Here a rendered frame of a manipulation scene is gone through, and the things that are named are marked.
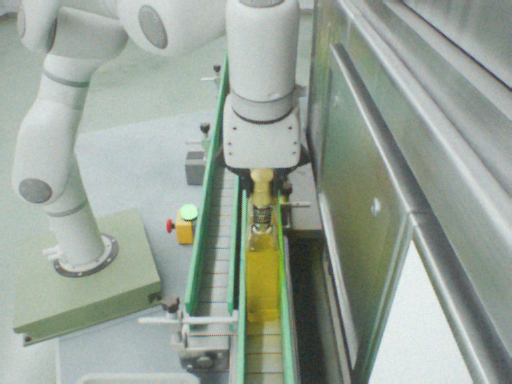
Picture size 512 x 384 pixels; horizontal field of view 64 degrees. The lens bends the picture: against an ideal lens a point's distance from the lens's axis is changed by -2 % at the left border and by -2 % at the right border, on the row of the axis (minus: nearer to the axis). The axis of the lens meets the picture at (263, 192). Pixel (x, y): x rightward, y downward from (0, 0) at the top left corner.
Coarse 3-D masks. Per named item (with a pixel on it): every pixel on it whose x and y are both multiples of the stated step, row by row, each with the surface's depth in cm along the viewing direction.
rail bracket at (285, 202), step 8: (288, 184) 92; (280, 192) 92; (288, 192) 92; (280, 200) 95; (288, 200) 94; (280, 208) 95; (288, 208) 95; (288, 216) 97; (288, 224) 99; (288, 232) 99
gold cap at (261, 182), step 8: (256, 176) 62; (264, 176) 62; (272, 176) 62; (256, 184) 61; (264, 184) 61; (272, 184) 62; (256, 192) 62; (264, 192) 62; (272, 192) 63; (256, 200) 63; (264, 200) 63; (272, 200) 64
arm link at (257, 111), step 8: (296, 88) 48; (304, 88) 49; (232, 96) 48; (288, 96) 47; (296, 96) 49; (304, 96) 50; (232, 104) 49; (240, 104) 48; (248, 104) 47; (256, 104) 46; (264, 104) 46; (272, 104) 47; (280, 104) 47; (288, 104) 48; (240, 112) 49; (248, 112) 48; (256, 112) 47; (264, 112) 47; (272, 112) 47; (280, 112) 48; (256, 120) 48; (264, 120) 48
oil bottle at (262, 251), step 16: (272, 224) 70; (256, 240) 67; (272, 240) 67; (256, 256) 68; (272, 256) 68; (256, 272) 71; (272, 272) 71; (256, 288) 73; (272, 288) 73; (256, 304) 76; (272, 304) 76; (256, 320) 78; (272, 320) 79
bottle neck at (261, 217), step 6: (252, 204) 66; (270, 204) 66; (252, 210) 66; (258, 210) 65; (264, 210) 65; (270, 210) 66; (258, 216) 65; (264, 216) 65; (270, 216) 66; (258, 222) 66; (264, 222) 66; (258, 228) 67; (264, 228) 67; (270, 228) 68
